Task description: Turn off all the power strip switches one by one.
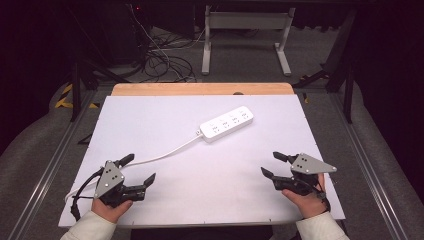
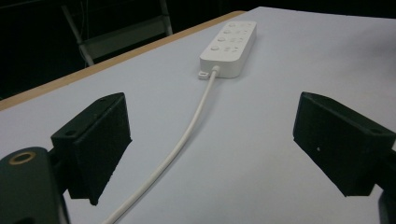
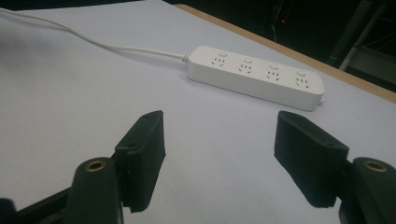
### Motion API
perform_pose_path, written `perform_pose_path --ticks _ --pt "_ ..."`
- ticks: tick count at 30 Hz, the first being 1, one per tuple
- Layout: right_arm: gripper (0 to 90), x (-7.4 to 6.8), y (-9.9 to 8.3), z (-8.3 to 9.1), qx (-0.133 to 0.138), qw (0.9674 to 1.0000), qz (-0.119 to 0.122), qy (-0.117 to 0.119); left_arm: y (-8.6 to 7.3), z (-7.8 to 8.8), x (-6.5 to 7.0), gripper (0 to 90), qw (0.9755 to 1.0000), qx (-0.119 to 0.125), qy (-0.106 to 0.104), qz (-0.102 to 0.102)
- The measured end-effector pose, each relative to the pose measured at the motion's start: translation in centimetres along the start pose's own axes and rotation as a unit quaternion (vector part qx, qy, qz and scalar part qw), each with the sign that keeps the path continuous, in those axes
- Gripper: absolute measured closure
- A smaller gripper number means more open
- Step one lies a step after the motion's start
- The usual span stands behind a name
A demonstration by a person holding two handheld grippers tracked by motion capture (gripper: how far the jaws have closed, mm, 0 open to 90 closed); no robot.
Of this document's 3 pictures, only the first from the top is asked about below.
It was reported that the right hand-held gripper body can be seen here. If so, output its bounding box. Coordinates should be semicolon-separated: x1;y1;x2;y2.
271;152;338;197

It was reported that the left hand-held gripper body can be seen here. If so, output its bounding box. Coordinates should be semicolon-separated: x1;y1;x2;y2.
94;159;148;208

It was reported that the wooden table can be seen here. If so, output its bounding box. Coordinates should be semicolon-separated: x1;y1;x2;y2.
110;82;295;97

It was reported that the tangle of floor cables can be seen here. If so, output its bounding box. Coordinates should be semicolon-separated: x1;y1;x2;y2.
128;3;208;84

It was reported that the yellow black hazard tape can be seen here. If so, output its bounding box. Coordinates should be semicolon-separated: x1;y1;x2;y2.
54;82;101;110

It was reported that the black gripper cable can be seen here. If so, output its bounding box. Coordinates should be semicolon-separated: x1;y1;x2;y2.
69;166;106;222
293;178;332;213

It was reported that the aluminium rail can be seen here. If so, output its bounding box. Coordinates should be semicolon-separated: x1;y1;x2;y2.
328;92;410;240
6;89;98;240

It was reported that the white metal desk frame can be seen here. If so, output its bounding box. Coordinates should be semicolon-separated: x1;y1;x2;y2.
201;4;297;77

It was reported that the black metal stand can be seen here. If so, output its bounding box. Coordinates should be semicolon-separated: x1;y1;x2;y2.
68;58;132;123
292;9;357;125

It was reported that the person's right hand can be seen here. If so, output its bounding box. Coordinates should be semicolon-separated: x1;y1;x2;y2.
281;173;330;220

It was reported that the white power strip cable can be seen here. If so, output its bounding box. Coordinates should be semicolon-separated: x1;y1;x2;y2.
64;130;203;204

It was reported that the white power strip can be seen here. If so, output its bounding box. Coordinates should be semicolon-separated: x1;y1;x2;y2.
198;105;255;144

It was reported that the white board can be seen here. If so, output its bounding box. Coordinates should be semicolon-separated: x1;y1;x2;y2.
58;94;347;229

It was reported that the person's left hand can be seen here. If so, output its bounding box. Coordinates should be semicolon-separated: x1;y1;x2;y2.
91;197;134;224

